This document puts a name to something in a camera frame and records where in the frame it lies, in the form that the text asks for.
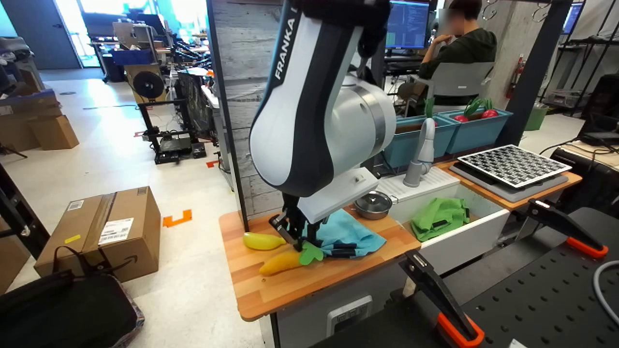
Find seated person in dark hoodie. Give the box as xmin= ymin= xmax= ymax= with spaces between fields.
xmin=419 ymin=0 xmax=502 ymax=83

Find red radish plush toy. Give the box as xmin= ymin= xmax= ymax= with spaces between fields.
xmin=456 ymin=97 xmax=500 ymax=126

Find grey faucet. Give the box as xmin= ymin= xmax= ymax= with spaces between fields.
xmin=403 ymin=116 xmax=440 ymax=190

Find stacked cardboard boxes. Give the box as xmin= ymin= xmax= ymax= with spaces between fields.
xmin=0 ymin=87 xmax=82 ymax=155

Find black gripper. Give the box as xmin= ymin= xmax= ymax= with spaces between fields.
xmin=270 ymin=191 xmax=314 ymax=253

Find round metal bowl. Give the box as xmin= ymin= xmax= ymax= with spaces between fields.
xmin=353 ymin=190 xmax=396 ymax=220

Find grey cabinet with white handle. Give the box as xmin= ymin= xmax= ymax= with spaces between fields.
xmin=270 ymin=261 xmax=415 ymax=348

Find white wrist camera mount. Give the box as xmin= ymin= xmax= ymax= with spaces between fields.
xmin=295 ymin=166 xmax=382 ymax=226

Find black machine with filament spool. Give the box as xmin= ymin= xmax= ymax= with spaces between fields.
xmin=125 ymin=60 xmax=210 ymax=164

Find grey cable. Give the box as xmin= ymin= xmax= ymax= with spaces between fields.
xmin=593 ymin=259 xmax=619 ymax=309

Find green cloth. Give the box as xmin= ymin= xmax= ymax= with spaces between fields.
xmin=409 ymin=195 xmax=473 ymax=244

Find light blue cloth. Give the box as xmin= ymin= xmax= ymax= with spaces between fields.
xmin=314 ymin=207 xmax=390 ymax=261

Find black office chair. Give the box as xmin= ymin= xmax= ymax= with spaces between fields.
xmin=577 ymin=72 xmax=619 ymax=147

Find red fire extinguisher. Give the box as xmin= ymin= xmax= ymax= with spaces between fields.
xmin=508 ymin=54 xmax=527 ymax=101

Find yellow banana plush toy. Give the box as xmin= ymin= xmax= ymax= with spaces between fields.
xmin=243 ymin=230 xmax=289 ymax=253

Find white sink basin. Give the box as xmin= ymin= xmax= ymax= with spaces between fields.
xmin=372 ymin=168 xmax=514 ymax=277

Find cardboard box with label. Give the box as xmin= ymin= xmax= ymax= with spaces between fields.
xmin=34 ymin=186 xmax=163 ymax=284

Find teal plastic planter bin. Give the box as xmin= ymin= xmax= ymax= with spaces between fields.
xmin=384 ymin=114 xmax=459 ymax=174
xmin=438 ymin=106 xmax=517 ymax=157

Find grey office chair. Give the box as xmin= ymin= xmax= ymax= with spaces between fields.
xmin=428 ymin=60 xmax=496 ymax=110

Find black clamp with orange tip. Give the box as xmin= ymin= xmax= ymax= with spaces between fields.
xmin=515 ymin=199 xmax=612 ymax=263
xmin=399 ymin=251 xmax=488 ymax=348

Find black white checkerboard panel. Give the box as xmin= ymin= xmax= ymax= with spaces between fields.
xmin=457 ymin=143 xmax=575 ymax=191

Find black bag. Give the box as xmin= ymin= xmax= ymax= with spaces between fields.
xmin=0 ymin=244 xmax=146 ymax=348

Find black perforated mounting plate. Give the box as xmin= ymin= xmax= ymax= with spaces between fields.
xmin=452 ymin=244 xmax=619 ymax=348

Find computer monitor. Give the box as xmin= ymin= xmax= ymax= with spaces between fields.
xmin=386 ymin=0 xmax=434 ymax=54

